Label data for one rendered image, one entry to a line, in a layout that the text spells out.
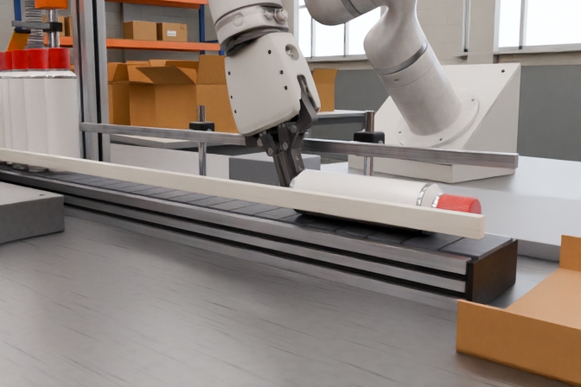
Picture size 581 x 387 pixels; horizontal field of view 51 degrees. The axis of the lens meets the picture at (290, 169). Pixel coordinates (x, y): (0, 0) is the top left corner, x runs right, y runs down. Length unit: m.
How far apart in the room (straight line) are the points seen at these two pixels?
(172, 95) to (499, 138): 1.87
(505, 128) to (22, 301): 1.06
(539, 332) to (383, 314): 0.15
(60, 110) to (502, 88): 0.88
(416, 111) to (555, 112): 5.18
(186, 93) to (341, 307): 2.34
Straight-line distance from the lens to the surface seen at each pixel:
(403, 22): 1.19
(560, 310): 0.59
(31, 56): 1.12
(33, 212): 0.86
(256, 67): 0.71
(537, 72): 6.54
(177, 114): 2.91
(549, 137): 6.48
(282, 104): 0.68
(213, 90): 2.84
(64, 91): 1.06
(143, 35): 8.88
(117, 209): 0.88
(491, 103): 1.36
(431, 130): 1.33
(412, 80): 1.26
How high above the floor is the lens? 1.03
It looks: 8 degrees down
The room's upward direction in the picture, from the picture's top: straight up
